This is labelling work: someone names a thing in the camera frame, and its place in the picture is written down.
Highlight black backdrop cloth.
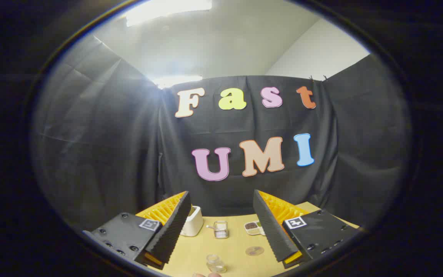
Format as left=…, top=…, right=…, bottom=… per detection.
left=32, top=34, right=413, bottom=232

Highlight ceiling light panel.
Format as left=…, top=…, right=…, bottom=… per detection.
left=125, top=0, right=213, bottom=27

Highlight clear glass cup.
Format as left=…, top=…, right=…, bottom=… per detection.
left=206, top=254, right=227, bottom=274

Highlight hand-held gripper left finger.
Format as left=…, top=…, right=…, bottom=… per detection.
left=82, top=191, right=192, bottom=270

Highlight white square container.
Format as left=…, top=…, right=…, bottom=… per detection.
left=180, top=205, right=204, bottom=237

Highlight wooden table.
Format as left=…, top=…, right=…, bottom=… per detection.
left=137, top=202, right=360, bottom=277

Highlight clear glass holder with spoon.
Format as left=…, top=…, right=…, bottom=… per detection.
left=206, top=221, right=229, bottom=239

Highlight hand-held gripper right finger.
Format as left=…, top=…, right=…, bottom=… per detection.
left=253, top=189, right=360, bottom=269

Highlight small white divided dish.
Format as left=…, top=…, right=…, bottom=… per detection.
left=244, top=221, right=265, bottom=236

